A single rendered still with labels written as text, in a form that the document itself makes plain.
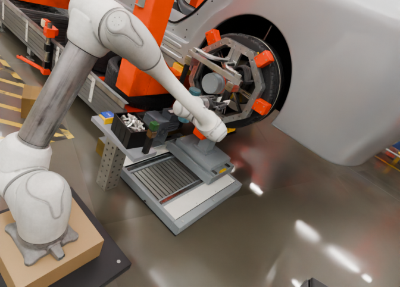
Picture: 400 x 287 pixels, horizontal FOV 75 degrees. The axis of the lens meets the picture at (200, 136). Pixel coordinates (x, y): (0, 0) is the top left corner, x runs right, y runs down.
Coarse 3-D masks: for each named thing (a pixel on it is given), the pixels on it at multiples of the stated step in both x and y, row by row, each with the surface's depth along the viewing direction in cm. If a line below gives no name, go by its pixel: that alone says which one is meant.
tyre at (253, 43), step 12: (228, 36) 178; (240, 36) 172; (252, 36) 178; (252, 48) 169; (264, 48) 167; (264, 72) 168; (276, 72) 169; (276, 84) 170; (264, 96) 170; (276, 96) 177; (240, 120) 184; (252, 120) 179
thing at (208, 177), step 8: (168, 144) 223; (176, 144) 225; (176, 152) 219; (184, 152) 221; (184, 160) 216; (192, 160) 216; (192, 168) 212; (200, 168) 207; (224, 168) 218; (232, 168) 229; (200, 176) 208; (208, 176) 203; (216, 176) 208; (208, 184) 205
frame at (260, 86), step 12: (204, 48) 181; (216, 48) 176; (240, 48) 167; (252, 60) 164; (192, 72) 191; (252, 72) 163; (192, 84) 195; (264, 84) 166; (252, 96) 167; (228, 120) 181
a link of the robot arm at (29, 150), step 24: (72, 0) 81; (96, 0) 78; (72, 24) 80; (96, 24) 77; (72, 48) 82; (96, 48) 82; (72, 72) 84; (48, 96) 85; (72, 96) 88; (48, 120) 87; (0, 144) 88; (24, 144) 88; (48, 144) 94; (0, 168) 86; (24, 168) 88; (48, 168) 97; (0, 192) 87
